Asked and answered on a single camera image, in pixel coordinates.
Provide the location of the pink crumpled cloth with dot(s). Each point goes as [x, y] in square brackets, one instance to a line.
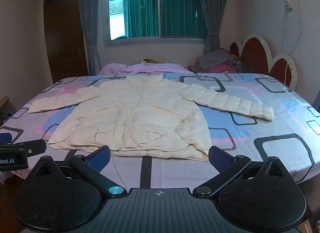
[222, 68]

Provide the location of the red and white headboard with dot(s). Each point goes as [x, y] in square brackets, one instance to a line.
[255, 52]

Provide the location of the pink blanket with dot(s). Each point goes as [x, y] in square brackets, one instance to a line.
[150, 68]

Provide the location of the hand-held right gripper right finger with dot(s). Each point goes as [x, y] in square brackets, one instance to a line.
[220, 159]

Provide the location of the white puffer jacket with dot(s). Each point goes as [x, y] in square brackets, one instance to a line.
[140, 117]

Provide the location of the window with green screen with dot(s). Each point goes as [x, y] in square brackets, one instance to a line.
[150, 12]

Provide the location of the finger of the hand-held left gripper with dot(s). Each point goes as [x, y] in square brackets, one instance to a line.
[32, 147]
[5, 138]

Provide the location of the white wall socket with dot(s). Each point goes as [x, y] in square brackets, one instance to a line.
[288, 5]

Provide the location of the patterned bed sheet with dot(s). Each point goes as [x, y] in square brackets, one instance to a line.
[262, 122]

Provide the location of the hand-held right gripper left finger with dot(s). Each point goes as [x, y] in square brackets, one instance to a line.
[100, 159]

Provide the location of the pile of clothes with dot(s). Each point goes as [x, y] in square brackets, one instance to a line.
[212, 57]

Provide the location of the yellow cloth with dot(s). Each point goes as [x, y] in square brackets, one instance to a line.
[151, 60]

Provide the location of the grey curtain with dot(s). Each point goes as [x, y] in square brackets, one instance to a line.
[88, 22]
[212, 10]

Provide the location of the dark wooden door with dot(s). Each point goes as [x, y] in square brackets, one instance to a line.
[65, 35]

